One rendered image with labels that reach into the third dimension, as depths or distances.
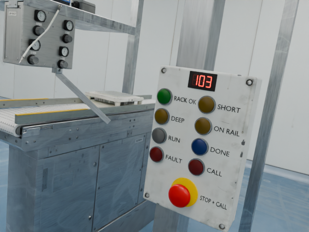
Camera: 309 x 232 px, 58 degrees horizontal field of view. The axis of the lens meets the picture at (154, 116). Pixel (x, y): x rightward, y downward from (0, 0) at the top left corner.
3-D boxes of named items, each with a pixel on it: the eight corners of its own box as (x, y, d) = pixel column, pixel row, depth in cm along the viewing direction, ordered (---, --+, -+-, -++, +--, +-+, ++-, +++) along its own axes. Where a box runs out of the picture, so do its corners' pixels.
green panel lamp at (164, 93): (168, 105, 49) (170, 89, 48) (155, 102, 50) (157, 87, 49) (170, 105, 49) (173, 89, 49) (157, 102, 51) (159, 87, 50)
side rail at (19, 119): (17, 124, 97) (17, 115, 96) (14, 123, 98) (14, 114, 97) (181, 105, 209) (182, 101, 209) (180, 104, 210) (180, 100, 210)
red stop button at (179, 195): (185, 212, 46) (189, 190, 45) (164, 204, 48) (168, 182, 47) (196, 203, 50) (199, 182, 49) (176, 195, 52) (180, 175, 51)
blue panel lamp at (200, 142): (204, 157, 46) (207, 141, 45) (189, 153, 47) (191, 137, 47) (206, 156, 47) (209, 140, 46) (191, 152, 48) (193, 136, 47)
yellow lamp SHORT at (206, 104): (212, 114, 45) (214, 97, 44) (196, 111, 46) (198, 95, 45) (213, 114, 45) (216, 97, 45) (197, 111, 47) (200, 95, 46)
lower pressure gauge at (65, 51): (60, 56, 101) (61, 45, 101) (58, 55, 102) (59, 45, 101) (68, 57, 105) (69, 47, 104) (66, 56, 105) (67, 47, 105)
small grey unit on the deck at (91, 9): (76, 12, 116) (77, -3, 115) (65, 12, 120) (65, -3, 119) (96, 19, 126) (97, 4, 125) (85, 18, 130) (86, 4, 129)
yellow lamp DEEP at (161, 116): (165, 125, 49) (168, 110, 49) (152, 122, 51) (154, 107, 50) (168, 125, 50) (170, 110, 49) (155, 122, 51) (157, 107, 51)
